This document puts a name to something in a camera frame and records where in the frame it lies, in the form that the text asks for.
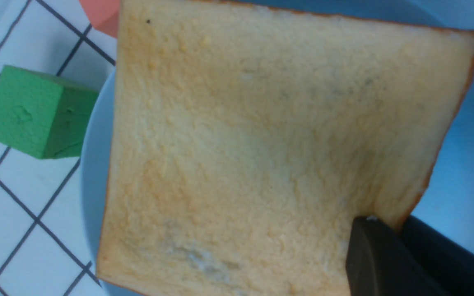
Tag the white checkered tablecloth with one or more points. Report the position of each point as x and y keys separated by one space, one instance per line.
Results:
x=43 y=249

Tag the light blue centre plate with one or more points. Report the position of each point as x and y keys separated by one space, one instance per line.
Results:
x=447 y=205

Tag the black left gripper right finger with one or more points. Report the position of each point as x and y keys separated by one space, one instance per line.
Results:
x=449 y=264

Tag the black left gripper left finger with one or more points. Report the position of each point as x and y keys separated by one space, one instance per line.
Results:
x=379 y=264

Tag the green foam cube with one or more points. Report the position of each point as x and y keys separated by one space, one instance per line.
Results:
x=43 y=115

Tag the orange foam cube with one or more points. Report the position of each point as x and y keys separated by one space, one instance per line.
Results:
x=103 y=15

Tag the toast slice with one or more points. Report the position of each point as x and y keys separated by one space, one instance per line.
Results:
x=246 y=139

